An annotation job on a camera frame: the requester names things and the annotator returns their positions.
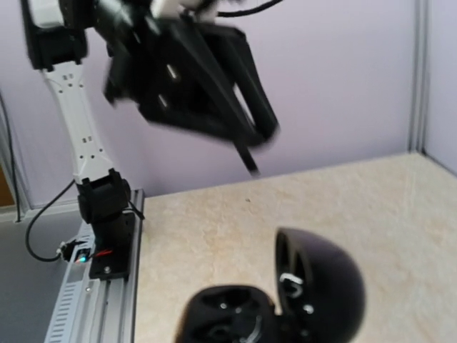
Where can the front aluminium rail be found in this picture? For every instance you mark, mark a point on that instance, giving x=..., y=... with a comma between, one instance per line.
x=96, y=310

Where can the black earbud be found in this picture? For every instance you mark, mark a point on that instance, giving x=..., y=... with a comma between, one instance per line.
x=246, y=158

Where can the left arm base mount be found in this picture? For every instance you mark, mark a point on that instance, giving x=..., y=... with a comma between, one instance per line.
x=110, y=250

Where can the black earbud charging case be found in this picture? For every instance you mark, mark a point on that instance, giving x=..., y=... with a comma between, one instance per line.
x=321, y=298

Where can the right aluminium frame post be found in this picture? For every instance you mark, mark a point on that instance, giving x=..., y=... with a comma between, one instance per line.
x=420, y=85

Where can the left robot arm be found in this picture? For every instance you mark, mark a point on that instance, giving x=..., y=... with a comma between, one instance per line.
x=56, y=41

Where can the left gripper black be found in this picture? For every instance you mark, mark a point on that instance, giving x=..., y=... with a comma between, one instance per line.
x=196, y=76

